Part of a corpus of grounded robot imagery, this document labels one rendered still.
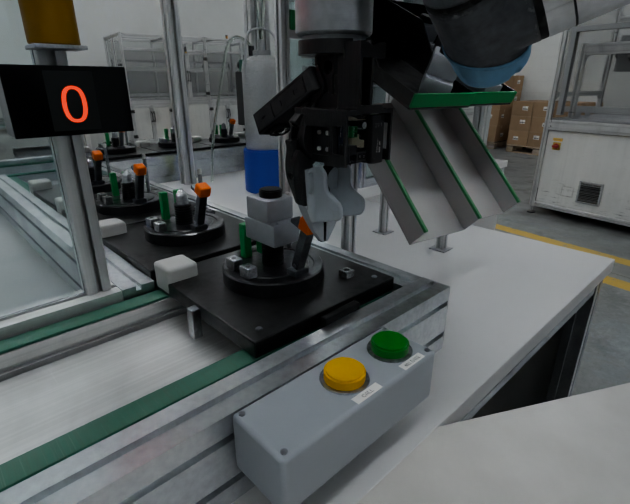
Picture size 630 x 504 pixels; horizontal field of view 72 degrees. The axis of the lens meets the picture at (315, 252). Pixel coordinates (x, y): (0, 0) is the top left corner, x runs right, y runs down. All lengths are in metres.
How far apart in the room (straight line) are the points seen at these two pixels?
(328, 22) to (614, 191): 4.23
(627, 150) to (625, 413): 3.94
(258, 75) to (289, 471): 1.28
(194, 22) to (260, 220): 11.36
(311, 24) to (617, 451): 0.53
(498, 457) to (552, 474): 0.05
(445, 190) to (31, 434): 0.66
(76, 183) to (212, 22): 11.50
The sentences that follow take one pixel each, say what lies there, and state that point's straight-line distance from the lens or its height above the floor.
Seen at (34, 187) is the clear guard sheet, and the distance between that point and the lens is 0.61.
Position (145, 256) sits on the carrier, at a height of 0.97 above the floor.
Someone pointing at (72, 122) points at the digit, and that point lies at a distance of 0.55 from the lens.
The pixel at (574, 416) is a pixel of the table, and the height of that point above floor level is 0.86.
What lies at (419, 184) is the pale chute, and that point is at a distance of 0.77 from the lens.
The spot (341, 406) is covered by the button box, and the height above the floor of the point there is 0.96.
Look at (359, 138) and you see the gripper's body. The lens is 0.46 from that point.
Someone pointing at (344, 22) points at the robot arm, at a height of 1.27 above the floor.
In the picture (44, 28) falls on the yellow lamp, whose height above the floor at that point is 1.27.
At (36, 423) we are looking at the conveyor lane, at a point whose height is 0.92.
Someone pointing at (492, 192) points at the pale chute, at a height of 1.02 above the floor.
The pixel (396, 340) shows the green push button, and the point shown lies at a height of 0.97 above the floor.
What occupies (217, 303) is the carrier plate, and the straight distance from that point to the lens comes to 0.55.
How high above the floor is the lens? 1.22
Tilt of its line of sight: 21 degrees down
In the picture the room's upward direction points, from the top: straight up
